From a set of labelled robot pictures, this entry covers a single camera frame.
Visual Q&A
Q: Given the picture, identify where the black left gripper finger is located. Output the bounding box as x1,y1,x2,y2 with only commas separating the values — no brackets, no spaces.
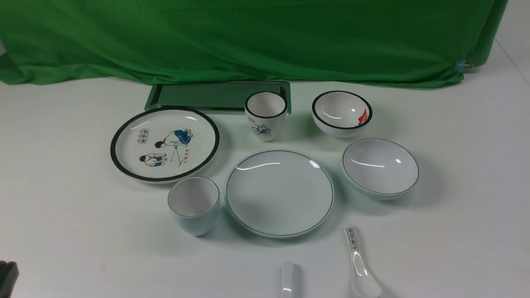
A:
0,262,19,298

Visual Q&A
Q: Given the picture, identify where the pale blue plain cup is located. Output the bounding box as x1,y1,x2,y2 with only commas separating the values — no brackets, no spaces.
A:
167,177,220,236

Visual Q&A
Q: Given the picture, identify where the pale blue shallow bowl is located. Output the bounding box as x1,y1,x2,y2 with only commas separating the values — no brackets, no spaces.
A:
342,138,419,201

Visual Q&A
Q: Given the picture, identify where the white spoon with label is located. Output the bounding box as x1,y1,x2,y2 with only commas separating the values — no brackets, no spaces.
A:
343,225,383,298

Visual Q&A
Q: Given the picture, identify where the black-rimmed illustrated plate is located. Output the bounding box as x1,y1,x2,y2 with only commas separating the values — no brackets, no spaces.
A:
110,107,220,184

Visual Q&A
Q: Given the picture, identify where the black-rimmed small white bowl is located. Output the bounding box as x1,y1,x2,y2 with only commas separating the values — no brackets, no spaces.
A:
311,91,373,138

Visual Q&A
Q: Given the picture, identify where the green rectangular tray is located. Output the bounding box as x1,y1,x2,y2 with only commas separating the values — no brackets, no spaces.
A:
144,81,292,115

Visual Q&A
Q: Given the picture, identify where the green backdrop cloth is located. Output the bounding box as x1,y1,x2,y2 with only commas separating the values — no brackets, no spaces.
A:
0,0,508,89

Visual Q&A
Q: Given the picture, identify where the pale blue large plate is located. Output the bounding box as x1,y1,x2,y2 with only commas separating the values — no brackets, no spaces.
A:
224,149,335,239

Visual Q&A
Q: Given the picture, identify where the plain white ceramic spoon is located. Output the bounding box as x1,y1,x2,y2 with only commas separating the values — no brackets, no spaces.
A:
279,262,295,298

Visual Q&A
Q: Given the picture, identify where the white cup with bicycle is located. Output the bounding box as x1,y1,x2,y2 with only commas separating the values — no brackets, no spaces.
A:
244,92,288,142

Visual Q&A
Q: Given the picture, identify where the blue binder clip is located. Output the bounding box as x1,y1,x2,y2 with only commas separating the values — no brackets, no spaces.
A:
454,59,475,74

